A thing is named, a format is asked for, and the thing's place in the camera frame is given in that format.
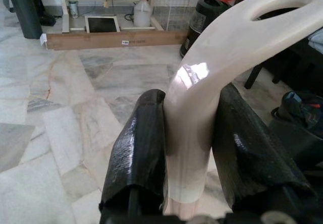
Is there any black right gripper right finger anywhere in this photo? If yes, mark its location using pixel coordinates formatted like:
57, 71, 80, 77
211, 83, 318, 214

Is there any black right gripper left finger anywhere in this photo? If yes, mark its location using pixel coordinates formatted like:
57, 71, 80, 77
98, 88, 168, 216

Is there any white curved broom handle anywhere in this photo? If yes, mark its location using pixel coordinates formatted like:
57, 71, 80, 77
163, 0, 323, 221

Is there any black bucket with tools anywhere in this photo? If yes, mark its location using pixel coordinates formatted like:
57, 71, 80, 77
267, 90, 323, 169

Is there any black low table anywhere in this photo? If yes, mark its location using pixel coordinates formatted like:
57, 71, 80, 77
244, 7, 323, 96

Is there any long brown cardboard box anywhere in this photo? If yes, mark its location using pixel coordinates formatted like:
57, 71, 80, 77
40, 30, 190, 50

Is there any white framed dark panel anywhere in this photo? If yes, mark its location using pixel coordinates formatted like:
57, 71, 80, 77
84, 15, 121, 34

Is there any white plastic jug red cap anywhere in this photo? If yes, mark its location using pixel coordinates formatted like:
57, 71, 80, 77
133, 0, 152, 28

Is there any white wire mesh rack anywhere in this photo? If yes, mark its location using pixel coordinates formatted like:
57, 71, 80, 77
153, 0, 215, 32

